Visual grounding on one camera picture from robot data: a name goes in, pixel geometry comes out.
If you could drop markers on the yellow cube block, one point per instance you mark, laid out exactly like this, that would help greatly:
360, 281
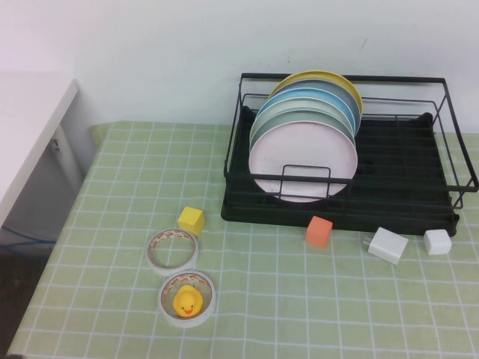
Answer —
190, 220

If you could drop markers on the pink round plate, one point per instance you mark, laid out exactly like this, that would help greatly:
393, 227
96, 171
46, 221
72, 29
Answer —
303, 157

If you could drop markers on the light blue round plate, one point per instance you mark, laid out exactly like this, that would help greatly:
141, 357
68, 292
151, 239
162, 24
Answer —
318, 92

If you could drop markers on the pale grey-green round plate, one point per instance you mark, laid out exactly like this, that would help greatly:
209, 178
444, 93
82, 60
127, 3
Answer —
292, 104

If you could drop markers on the white cube block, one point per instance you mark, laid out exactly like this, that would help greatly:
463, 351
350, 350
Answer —
437, 242

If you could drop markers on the yellow rubber duck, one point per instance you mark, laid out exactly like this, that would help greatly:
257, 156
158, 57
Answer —
188, 301

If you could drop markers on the orange cube block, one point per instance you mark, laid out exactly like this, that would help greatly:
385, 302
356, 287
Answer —
318, 232

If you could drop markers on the small dark cabinet latch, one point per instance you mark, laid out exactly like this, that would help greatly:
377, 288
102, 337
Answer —
56, 144

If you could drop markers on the green checked tablecloth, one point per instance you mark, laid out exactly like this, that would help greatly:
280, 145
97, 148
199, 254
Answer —
262, 299

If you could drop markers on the mint green round plate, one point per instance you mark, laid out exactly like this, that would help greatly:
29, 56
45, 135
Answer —
278, 119

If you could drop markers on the white cabinet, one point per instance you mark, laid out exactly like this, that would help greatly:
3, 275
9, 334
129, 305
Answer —
26, 119

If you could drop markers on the empty white tape roll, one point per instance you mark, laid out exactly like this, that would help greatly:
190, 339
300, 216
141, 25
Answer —
153, 258

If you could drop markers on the white plug charger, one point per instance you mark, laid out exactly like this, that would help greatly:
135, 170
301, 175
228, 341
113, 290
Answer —
387, 245

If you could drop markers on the grey round plate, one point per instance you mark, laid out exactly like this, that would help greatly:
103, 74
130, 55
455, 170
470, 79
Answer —
333, 84

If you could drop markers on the white tape roll holding duck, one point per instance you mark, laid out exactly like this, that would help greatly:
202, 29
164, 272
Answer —
166, 299

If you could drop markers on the yellow round plate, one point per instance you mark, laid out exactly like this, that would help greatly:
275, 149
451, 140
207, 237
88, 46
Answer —
348, 83

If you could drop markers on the black drip tray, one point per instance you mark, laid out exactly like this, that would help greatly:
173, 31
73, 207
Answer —
404, 187

